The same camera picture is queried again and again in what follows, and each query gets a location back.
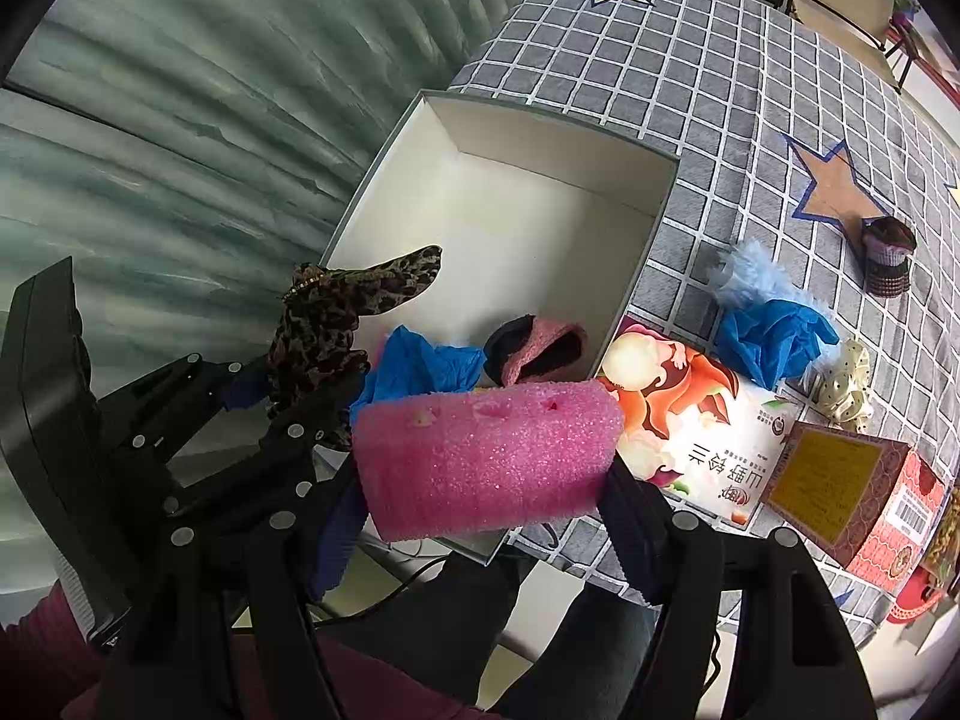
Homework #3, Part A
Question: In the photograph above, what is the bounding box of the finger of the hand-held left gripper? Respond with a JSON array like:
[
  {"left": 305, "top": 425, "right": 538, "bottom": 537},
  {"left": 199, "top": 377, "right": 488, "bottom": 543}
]
[
  {"left": 97, "top": 351, "right": 271, "bottom": 466},
  {"left": 161, "top": 371, "right": 368, "bottom": 541}
]

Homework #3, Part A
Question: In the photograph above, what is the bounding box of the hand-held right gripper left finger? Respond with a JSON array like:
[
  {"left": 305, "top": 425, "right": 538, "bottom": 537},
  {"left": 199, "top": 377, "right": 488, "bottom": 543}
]
[{"left": 94, "top": 457, "right": 372, "bottom": 720}]

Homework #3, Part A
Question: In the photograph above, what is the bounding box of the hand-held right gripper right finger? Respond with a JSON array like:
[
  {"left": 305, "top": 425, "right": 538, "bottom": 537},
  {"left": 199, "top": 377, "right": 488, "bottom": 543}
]
[{"left": 596, "top": 461, "right": 878, "bottom": 720}]

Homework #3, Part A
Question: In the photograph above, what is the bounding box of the leopard print cloth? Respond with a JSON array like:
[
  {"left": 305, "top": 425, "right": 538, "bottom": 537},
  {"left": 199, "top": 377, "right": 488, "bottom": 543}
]
[{"left": 266, "top": 244, "right": 443, "bottom": 451}]

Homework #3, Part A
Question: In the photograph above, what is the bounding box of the blue rubber glove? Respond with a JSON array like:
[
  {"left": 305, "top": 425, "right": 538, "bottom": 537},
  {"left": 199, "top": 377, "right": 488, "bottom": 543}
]
[{"left": 349, "top": 325, "right": 488, "bottom": 421}]

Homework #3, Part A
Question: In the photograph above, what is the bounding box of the large pink foam sponge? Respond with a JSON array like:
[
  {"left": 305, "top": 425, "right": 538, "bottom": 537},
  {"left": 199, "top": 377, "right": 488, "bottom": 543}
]
[{"left": 351, "top": 379, "right": 626, "bottom": 543}]

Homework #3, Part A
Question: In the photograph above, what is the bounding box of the pink and black sock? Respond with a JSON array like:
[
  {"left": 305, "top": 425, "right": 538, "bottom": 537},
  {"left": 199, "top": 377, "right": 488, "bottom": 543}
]
[{"left": 482, "top": 315, "right": 590, "bottom": 391}]

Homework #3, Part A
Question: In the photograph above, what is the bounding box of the grey storage box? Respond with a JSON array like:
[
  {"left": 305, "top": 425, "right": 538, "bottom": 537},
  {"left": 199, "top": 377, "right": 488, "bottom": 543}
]
[{"left": 319, "top": 88, "right": 682, "bottom": 567}]

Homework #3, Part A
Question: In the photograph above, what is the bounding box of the person's left forearm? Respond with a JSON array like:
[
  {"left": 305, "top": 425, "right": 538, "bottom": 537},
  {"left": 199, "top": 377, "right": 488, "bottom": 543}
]
[{"left": 0, "top": 585, "right": 113, "bottom": 720}]

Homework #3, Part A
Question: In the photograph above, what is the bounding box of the white fruit print box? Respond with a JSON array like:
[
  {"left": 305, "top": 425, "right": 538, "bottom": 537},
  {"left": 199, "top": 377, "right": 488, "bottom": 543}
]
[{"left": 596, "top": 315, "right": 800, "bottom": 533}]

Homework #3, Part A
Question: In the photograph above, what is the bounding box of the red patterned box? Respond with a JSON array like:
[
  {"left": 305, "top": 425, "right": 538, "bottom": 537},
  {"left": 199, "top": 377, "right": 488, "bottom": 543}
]
[{"left": 761, "top": 420, "right": 947, "bottom": 569}]

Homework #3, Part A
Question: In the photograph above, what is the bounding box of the blue cloth with fluffy trim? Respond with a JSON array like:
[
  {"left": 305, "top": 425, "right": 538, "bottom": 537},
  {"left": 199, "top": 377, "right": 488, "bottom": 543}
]
[{"left": 712, "top": 298, "right": 841, "bottom": 391}]

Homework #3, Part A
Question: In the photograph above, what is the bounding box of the cream polka dot cloth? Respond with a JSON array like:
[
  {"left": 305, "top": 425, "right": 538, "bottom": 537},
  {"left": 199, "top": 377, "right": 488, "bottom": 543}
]
[{"left": 812, "top": 340, "right": 875, "bottom": 432}]

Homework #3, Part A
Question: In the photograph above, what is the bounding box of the light blue fluffy cloth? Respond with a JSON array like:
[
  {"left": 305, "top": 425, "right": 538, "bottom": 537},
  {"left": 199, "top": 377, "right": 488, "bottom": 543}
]
[{"left": 705, "top": 238, "right": 833, "bottom": 316}]

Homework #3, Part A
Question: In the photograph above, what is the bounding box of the dark knitted hat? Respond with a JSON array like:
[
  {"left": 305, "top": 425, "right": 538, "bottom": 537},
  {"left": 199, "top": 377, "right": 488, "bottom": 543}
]
[{"left": 859, "top": 216, "right": 917, "bottom": 297}]

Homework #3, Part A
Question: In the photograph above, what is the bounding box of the grey checkered tablecloth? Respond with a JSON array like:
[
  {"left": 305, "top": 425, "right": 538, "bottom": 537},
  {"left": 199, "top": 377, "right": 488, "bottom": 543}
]
[{"left": 446, "top": 0, "right": 960, "bottom": 650}]

